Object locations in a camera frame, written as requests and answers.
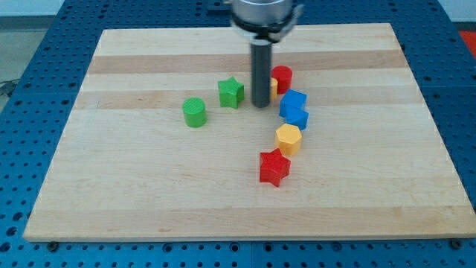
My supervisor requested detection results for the green star block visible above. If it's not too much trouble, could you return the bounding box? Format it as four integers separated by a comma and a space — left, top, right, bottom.
218, 77, 245, 109

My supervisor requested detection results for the red star block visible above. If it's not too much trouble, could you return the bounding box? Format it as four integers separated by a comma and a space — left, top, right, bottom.
259, 148, 291, 188

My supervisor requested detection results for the light wooden board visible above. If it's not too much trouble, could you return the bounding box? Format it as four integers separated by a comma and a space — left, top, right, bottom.
23, 23, 475, 242

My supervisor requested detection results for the green cylinder block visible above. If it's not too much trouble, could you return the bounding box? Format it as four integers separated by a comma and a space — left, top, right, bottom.
182, 97, 208, 128

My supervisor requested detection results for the yellow hexagon block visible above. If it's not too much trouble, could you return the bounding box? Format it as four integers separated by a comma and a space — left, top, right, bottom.
274, 124, 302, 156

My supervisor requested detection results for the blue pentagon block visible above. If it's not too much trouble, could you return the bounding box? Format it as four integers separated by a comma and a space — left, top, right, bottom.
285, 106, 309, 130

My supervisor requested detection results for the yellow block behind rod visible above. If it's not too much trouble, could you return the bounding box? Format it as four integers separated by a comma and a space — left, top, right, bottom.
270, 77, 278, 100

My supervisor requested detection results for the blue cube block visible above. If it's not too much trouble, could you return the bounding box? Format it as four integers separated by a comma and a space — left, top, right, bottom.
279, 89, 307, 118

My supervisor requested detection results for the red cylinder block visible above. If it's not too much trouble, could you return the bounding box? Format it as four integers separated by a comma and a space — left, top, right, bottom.
271, 66, 293, 95

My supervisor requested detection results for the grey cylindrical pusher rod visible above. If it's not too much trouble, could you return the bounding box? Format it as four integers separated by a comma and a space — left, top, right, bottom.
250, 42, 272, 108

